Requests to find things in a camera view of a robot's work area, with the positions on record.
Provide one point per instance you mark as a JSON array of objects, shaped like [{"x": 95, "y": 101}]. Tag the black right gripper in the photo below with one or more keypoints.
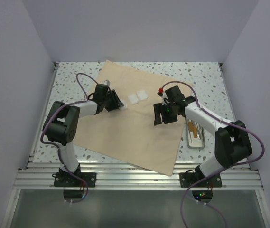
[{"x": 159, "y": 109}]

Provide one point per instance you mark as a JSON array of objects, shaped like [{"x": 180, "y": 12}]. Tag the steel instrument tray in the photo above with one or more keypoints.
[{"x": 196, "y": 142}]

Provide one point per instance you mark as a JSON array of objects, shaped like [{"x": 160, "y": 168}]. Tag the brown bandage strip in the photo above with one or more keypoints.
[
  {"x": 191, "y": 126},
  {"x": 195, "y": 132}
]

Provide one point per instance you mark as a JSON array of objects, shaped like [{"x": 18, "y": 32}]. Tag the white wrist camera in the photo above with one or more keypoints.
[
  {"x": 164, "y": 97},
  {"x": 106, "y": 82}
]

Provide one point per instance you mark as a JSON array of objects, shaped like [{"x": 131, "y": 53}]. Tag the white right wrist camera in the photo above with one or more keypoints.
[{"x": 164, "y": 97}]

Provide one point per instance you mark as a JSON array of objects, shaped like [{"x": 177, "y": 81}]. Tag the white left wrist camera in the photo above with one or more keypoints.
[{"x": 106, "y": 82}]

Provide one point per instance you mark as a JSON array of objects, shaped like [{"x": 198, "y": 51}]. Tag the beige cloth mat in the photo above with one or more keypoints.
[{"x": 130, "y": 135}]

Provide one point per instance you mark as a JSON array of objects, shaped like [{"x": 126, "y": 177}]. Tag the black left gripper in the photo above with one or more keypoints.
[{"x": 116, "y": 102}]

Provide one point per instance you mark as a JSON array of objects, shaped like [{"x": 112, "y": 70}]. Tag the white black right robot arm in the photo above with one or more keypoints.
[{"x": 232, "y": 143}]

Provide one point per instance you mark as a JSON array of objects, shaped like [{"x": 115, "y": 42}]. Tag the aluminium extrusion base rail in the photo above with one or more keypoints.
[{"x": 207, "y": 79}]

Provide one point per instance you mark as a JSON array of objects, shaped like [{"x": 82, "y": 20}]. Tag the steel surgical scissors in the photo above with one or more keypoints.
[{"x": 199, "y": 135}]

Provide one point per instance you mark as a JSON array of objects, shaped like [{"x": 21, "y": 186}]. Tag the white gauze pad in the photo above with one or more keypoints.
[
  {"x": 133, "y": 99},
  {"x": 142, "y": 95},
  {"x": 124, "y": 105}
]

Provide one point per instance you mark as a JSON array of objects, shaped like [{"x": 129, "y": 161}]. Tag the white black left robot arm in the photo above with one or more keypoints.
[{"x": 61, "y": 124}]

